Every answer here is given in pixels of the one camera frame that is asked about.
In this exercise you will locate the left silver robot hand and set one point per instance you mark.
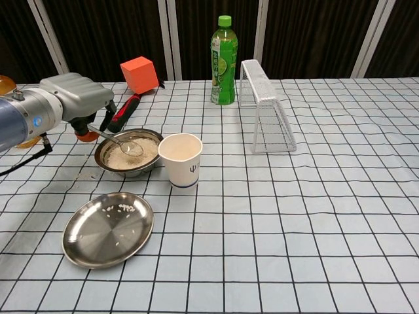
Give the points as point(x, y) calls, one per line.
point(82, 96)

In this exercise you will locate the small metal spoon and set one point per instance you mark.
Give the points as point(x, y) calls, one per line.
point(132, 148)

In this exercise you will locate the white rice heap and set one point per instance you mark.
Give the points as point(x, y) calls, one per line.
point(150, 148)

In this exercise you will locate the steel bowl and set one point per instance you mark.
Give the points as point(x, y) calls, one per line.
point(137, 171)

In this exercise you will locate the white paper cup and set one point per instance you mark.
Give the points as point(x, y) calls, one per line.
point(183, 173)

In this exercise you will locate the steel plate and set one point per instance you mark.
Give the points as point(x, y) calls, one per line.
point(108, 235)

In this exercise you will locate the red black hammer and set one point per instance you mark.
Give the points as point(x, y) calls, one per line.
point(126, 109)

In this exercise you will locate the orange cube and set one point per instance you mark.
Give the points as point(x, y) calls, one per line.
point(139, 76)

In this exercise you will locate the black pleated screen panel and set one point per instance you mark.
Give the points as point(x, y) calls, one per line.
point(314, 36)
point(402, 39)
point(108, 29)
point(196, 39)
point(16, 39)

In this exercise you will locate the green tea bottle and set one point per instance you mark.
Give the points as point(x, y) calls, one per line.
point(224, 65)

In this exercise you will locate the blue checked tablecloth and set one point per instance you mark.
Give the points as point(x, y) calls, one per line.
point(294, 229)

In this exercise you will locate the silver screen frame post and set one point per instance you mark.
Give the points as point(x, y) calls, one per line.
point(373, 36)
point(49, 36)
point(265, 29)
point(170, 39)

